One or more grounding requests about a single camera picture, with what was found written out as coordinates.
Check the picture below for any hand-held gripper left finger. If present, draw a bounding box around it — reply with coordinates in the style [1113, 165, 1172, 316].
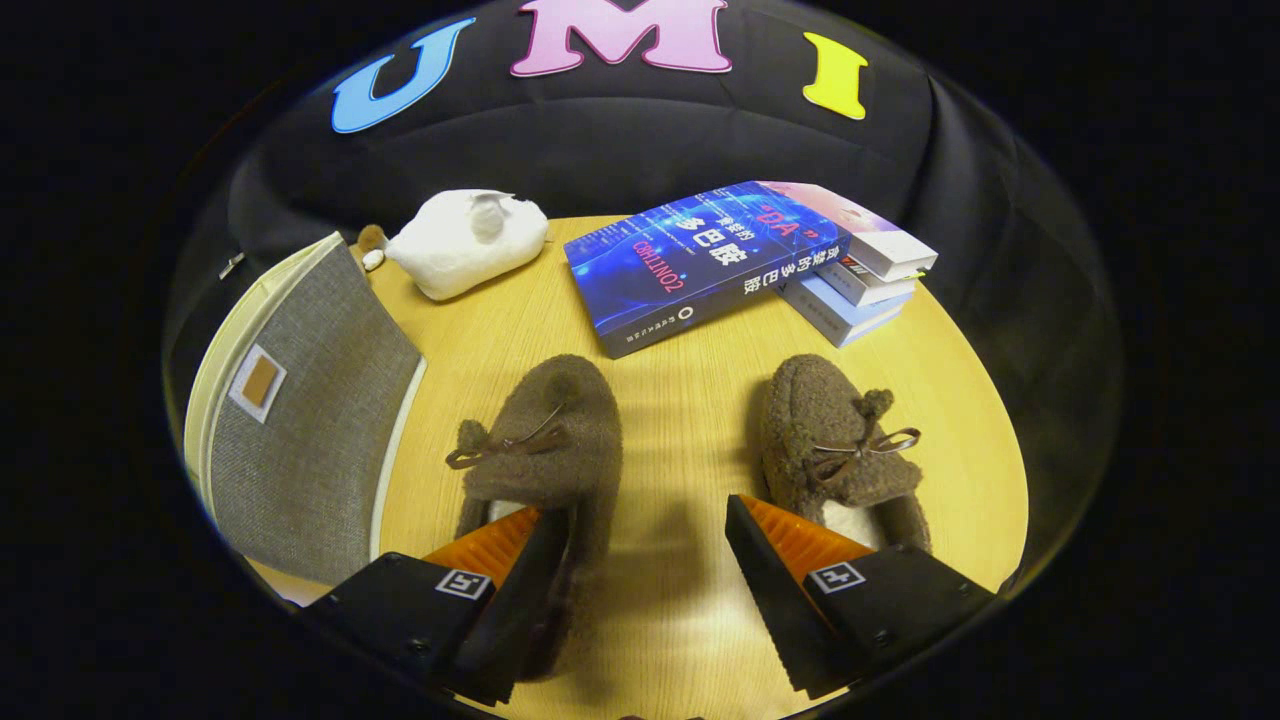
[303, 505, 573, 707]

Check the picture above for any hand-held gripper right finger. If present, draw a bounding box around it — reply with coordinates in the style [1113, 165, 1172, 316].
[725, 493, 998, 701]

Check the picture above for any brown fuzzy shoe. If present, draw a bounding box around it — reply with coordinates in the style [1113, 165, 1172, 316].
[445, 353, 623, 681]
[757, 353, 933, 556]

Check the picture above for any grey fabric storage box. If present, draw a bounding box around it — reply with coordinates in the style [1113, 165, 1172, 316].
[200, 240, 428, 588]

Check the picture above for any fabric storage box lid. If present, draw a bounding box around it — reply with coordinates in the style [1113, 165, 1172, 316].
[183, 232, 346, 521]

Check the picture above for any light blue book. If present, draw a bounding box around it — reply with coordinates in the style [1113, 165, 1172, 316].
[780, 275, 914, 349]

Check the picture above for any book with red black spine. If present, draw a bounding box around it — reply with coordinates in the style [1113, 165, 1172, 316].
[820, 255, 917, 308]

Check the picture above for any white plush toy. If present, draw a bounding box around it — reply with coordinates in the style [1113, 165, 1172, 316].
[385, 188, 551, 303]

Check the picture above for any pink book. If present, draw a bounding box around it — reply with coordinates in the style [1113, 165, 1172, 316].
[757, 180, 939, 283]

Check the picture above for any black backdrop cloth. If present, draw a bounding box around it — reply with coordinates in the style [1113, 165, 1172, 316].
[165, 0, 1121, 591]

